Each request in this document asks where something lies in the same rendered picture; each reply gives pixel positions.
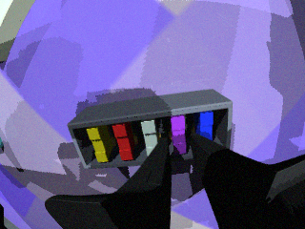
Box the violet fuse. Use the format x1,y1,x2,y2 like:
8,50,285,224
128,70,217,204
169,114,187,156

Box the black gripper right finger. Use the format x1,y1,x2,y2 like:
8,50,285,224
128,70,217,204
190,133,305,229

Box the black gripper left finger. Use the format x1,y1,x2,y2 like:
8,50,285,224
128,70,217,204
45,137,172,229

